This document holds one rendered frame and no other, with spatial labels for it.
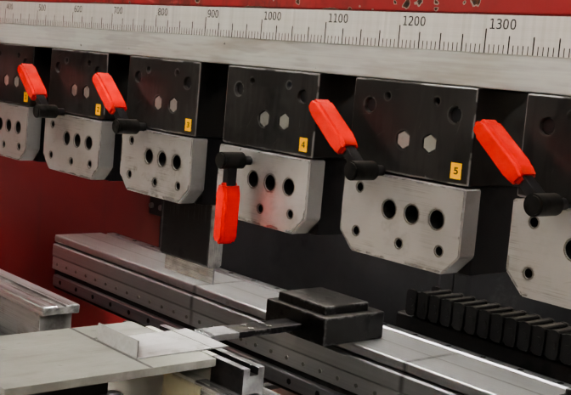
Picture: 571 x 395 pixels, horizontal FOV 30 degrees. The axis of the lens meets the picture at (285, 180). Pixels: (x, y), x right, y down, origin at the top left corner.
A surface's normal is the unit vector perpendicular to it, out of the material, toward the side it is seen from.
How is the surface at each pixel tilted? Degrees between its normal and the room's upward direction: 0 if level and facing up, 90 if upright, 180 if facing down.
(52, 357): 0
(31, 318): 90
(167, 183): 90
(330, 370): 90
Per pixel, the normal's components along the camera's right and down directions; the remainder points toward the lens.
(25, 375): 0.08, -0.99
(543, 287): -0.76, 0.00
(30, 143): 0.65, 0.14
